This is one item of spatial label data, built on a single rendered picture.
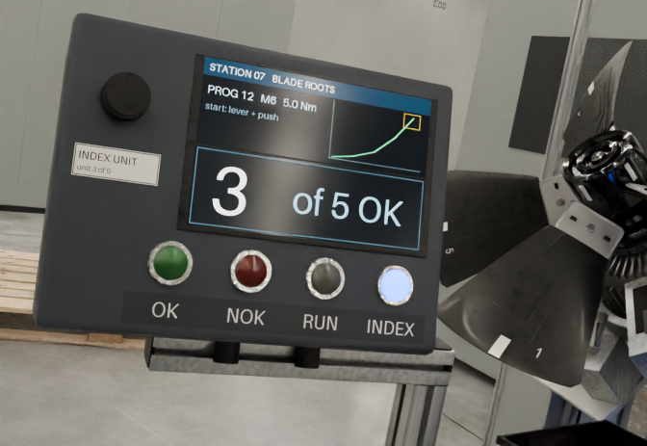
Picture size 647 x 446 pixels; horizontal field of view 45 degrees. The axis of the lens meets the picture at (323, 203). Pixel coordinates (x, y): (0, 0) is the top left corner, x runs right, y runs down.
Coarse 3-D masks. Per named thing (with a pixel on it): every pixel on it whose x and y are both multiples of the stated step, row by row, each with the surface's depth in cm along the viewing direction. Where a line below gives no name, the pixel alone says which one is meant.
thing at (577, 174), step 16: (592, 144) 123; (608, 144) 119; (624, 144) 118; (576, 160) 123; (608, 160) 116; (624, 160) 114; (640, 160) 115; (576, 176) 118; (592, 176) 115; (608, 176) 114; (624, 176) 114; (640, 176) 115; (576, 192) 119; (592, 192) 116; (608, 192) 115; (592, 208) 119; (608, 208) 117; (624, 208) 116; (640, 208) 118; (624, 224) 119; (640, 224) 117; (624, 240) 118; (640, 240) 117
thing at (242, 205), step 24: (216, 168) 49; (240, 168) 49; (264, 168) 50; (192, 192) 48; (216, 192) 48; (240, 192) 49; (264, 192) 50; (192, 216) 48; (216, 216) 48; (240, 216) 49; (264, 216) 49
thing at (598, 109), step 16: (624, 48) 142; (608, 64) 145; (624, 64) 137; (608, 80) 140; (592, 96) 145; (608, 96) 136; (576, 112) 152; (592, 112) 142; (608, 112) 132; (576, 128) 149; (592, 128) 140; (608, 128) 130; (576, 144) 148
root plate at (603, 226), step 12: (576, 204) 119; (564, 216) 118; (576, 216) 118; (588, 216) 118; (600, 216) 118; (564, 228) 117; (576, 228) 117; (600, 228) 117; (612, 228) 117; (588, 240) 116; (600, 240) 116; (612, 240) 116; (600, 252) 115
